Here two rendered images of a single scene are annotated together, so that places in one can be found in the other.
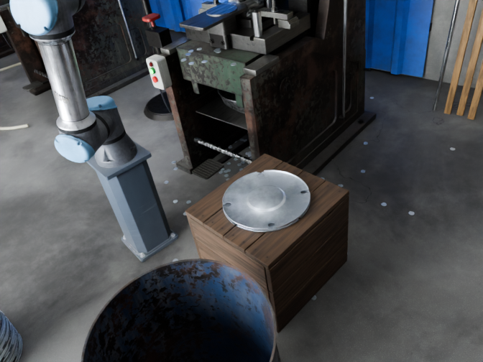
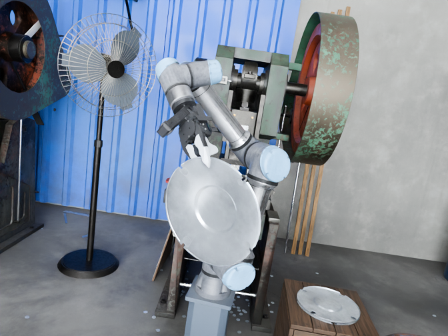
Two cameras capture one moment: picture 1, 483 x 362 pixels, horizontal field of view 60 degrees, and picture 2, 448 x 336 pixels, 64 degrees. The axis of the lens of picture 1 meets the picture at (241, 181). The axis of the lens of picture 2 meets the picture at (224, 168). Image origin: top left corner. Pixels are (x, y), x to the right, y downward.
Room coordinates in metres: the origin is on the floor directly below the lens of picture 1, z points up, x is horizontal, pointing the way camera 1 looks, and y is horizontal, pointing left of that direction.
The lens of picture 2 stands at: (0.41, 1.46, 1.24)
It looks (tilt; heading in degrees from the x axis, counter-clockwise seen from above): 11 degrees down; 313
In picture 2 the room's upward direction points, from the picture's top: 8 degrees clockwise
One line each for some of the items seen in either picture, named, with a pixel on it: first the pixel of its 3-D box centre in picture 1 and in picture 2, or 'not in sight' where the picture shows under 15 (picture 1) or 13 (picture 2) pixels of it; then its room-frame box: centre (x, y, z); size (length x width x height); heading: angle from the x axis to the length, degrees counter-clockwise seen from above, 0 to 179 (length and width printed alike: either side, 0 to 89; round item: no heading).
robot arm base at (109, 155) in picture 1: (112, 144); (214, 279); (1.32, 0.44, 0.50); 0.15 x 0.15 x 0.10
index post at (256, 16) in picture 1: (256, 22); not in sight; (1.58, -0.16, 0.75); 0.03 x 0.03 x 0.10; 43
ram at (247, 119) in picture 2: not in sight; (240, 133); (1.77, -0.10, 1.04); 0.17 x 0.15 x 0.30; 133
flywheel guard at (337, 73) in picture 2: not in sight; (303, 91); (1.62, -0.44, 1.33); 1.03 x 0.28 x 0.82; 133
